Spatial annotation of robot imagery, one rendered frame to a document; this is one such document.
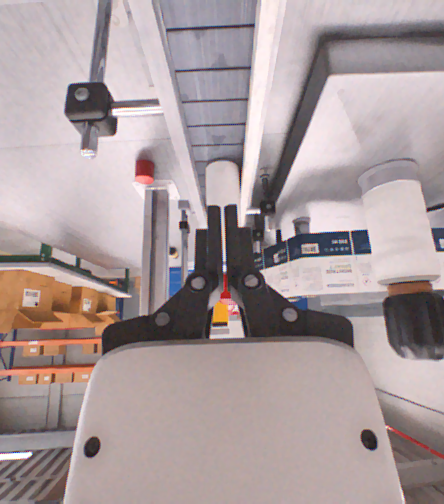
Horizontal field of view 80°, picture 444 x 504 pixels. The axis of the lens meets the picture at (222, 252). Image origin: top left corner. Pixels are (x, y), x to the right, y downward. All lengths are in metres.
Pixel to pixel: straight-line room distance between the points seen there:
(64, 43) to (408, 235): 0.49
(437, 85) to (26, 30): 0.42
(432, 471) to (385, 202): 5.86
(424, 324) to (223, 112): 0.38
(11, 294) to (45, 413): 7.28
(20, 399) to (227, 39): 9.29
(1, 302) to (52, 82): 1.75
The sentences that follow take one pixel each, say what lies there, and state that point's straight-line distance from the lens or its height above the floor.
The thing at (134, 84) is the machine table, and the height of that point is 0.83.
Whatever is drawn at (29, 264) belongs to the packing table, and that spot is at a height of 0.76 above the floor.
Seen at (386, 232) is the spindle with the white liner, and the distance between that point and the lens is 0.48.
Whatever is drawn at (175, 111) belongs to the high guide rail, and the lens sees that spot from 0.22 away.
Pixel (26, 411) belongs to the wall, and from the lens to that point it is 9.35.
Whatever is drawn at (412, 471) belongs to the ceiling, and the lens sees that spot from 6.01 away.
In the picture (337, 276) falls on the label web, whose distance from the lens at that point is 0.66.
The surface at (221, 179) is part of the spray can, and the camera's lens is 0.40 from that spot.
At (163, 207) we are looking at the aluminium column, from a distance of 0.58.
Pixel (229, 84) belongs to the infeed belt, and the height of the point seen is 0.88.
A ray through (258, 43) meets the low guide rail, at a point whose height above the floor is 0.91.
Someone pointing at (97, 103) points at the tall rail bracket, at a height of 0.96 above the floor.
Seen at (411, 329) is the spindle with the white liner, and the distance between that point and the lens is 0.46.
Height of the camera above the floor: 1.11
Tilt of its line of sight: 14 degrees down
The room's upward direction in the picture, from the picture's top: 178 degrees clockwise
